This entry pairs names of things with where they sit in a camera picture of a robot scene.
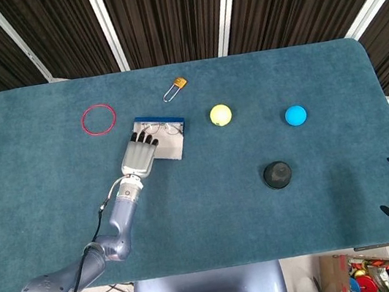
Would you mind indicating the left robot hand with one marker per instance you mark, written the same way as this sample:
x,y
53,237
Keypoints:
x,y
137,158

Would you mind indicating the blue shallow cardboard box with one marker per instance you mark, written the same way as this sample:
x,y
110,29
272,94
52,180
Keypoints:
x,y
170,148

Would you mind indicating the metal-rimmed eyeglasses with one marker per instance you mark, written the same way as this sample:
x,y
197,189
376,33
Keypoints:
x,y
171,129

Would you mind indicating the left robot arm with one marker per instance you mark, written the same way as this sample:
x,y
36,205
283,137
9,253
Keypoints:
x,y
124,216

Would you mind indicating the cardboard box of toys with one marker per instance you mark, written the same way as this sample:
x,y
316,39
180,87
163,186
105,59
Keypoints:
x,y
333,272

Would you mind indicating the brass padlock long shackle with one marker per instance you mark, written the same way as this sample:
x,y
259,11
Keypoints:
x,y
180,81

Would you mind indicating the blue felt table cover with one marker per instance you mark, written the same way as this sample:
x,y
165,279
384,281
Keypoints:
x,y
209,217

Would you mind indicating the yellow tennis ball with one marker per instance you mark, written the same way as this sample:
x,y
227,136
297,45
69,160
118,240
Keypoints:
x,y
220,115

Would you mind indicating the red round spool toy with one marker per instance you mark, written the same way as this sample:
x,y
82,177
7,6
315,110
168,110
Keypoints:
x,y
367,286

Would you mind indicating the black faceted dome cup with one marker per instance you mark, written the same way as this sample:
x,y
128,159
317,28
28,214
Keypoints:
x,y
277,175

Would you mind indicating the dark brown pleated curtain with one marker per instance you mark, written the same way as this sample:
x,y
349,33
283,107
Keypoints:
x,y
166,17

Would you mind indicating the blue ball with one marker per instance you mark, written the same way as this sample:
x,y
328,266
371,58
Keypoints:
x,y
296,115

